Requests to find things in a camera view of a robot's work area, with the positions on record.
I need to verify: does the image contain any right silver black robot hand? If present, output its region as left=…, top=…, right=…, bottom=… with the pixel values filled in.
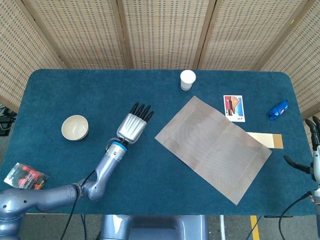
left=283, top=118, right=320, bottom=182

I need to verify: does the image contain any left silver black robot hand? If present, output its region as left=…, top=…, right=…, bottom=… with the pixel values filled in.
left=116, top=102, right=155, bottom=145

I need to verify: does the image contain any beige bowl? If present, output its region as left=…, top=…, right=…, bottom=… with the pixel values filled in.
left=61, top=114, right=90, bottom=142

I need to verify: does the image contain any brown woven placemat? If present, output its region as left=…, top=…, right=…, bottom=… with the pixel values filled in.
left=154, top=95, right=273, bottom=206

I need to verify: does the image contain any blue table cloth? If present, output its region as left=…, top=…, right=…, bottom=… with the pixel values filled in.
left=0, top=68, right=316, bottom=216

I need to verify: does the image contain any brown bookmark with white tassel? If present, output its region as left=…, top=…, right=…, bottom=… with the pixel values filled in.
left=246, top=131, right=285, bottom=150

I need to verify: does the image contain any blue snack packet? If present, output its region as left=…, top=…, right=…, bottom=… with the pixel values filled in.
left=268, top=99, right=289, bottom=121

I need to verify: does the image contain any white paper cup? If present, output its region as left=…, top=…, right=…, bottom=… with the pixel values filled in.
left=179, top=70, right=197, bottom=92

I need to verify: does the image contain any white-bordered photo postcard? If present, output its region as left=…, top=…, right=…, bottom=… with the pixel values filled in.
left=223, top=94, right=246, bottom=123

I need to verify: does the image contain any woven bamboo folding screen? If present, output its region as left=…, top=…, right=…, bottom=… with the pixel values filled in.
left=0, top=0, right=320, bottom=146

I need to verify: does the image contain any blue-grey robot torso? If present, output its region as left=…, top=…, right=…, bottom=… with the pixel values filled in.
left=99, top=214, right=209, bottom=240

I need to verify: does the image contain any metal table leg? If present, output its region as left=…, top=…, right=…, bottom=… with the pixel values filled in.
left=218, top=214, right=227, bottom=240

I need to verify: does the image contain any clear pack of red items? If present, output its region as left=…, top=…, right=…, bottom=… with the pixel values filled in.
left=3, top=162, right=50, bottom=195

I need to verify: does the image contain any black equipment on floor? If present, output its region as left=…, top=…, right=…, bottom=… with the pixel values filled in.
left=0, top=104, right=18, bottom=137

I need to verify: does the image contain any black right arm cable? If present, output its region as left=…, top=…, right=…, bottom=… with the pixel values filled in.
left=278, top=191, right=313, bottom=240

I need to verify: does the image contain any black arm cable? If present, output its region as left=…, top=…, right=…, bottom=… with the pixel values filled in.
left=278, top=191, right=313, bottom=240
left=60, top=169, right=97, bottom=240

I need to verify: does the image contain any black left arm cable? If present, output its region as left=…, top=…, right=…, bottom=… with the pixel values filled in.
left=60, top=169, right=97, bottom=240

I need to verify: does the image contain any blue cable under table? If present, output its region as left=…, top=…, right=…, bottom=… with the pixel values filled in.
left=80, top=214, right=87, bottom=240

